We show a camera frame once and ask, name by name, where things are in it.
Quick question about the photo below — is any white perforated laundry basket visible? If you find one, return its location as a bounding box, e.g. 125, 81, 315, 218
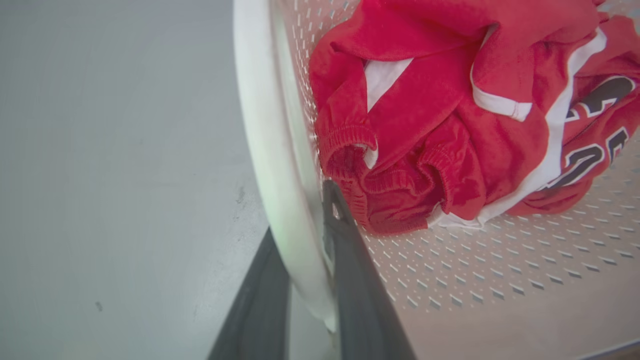
232, 0, 640, 360

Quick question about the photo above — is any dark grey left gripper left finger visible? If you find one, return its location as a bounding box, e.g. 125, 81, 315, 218
208, 227, 291, 360

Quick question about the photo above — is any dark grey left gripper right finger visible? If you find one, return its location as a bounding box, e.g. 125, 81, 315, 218
322, 179, 417, 360

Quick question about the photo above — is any red sports jersey garment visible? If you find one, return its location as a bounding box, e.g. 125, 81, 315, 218
308, 0, 640, 236

